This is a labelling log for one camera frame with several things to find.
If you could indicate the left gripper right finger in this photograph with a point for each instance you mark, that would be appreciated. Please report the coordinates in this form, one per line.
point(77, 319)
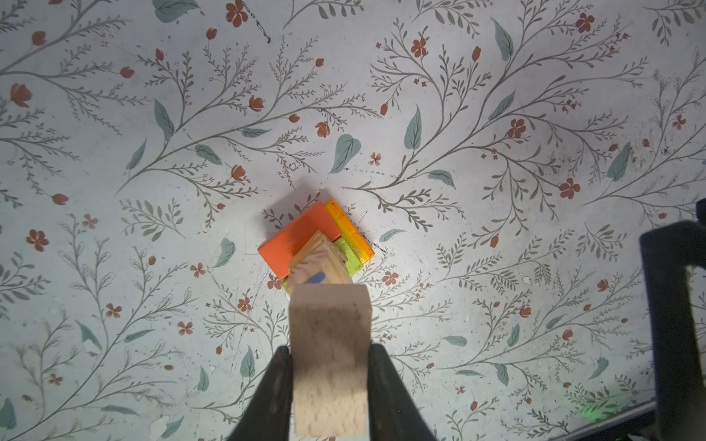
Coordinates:
point(393, 414)

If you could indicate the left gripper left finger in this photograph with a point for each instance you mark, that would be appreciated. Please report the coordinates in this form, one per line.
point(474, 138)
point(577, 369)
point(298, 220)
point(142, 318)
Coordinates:
point(267, 417)

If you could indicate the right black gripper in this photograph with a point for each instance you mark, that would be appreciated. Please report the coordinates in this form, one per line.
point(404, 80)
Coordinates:
point(667, 253)

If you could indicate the natural wood long block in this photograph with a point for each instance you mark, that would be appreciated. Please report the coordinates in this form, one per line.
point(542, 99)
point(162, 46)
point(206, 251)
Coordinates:
point(330, 338)

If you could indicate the green wood block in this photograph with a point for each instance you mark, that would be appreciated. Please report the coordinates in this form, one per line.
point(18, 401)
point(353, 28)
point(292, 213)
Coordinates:
point(353, 263)

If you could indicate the letter R wood cube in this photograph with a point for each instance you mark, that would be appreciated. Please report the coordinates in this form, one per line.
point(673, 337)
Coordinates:
point(320, 261)

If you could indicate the red orange wood block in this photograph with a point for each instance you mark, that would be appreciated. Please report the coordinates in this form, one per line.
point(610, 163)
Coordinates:
point(281, 248)

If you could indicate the orange yellow wood block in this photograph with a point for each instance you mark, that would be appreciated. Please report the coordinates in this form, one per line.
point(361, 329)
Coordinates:
point(350, 233)

